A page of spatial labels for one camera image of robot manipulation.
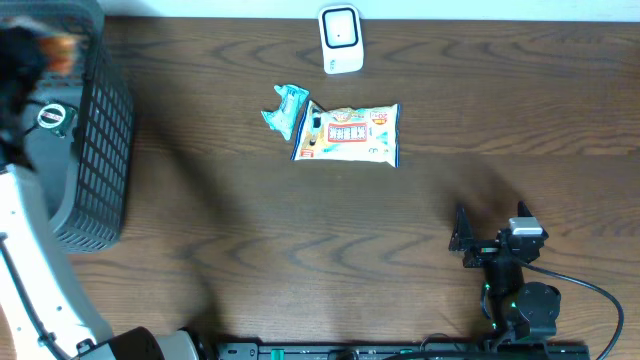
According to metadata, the orange small snack box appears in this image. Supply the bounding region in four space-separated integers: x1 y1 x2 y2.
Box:
38 33 78 76

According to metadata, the dark green round-label packet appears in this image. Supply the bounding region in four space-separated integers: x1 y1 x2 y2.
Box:
36 103 77 138

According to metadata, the yellow wet wipes pack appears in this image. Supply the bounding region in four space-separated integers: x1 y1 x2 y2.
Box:
291 100 401 168

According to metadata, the teal snack packet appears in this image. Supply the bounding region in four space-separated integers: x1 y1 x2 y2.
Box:
261 84 310 141

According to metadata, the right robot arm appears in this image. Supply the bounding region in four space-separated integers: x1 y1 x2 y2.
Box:
449 202 561 352

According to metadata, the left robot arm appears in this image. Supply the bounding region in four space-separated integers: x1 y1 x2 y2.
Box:
1 18 211 360

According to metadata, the white barcode scanner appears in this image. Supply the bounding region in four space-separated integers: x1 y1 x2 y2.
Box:
318 4 364 75

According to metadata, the dark grey plastic basket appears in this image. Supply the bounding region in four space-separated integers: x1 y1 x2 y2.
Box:
1 1 135 253

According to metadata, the right black cable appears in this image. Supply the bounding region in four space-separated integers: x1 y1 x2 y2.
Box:
514 254 626 360

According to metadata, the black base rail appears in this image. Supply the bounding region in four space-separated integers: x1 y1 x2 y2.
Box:
215 340 590 360

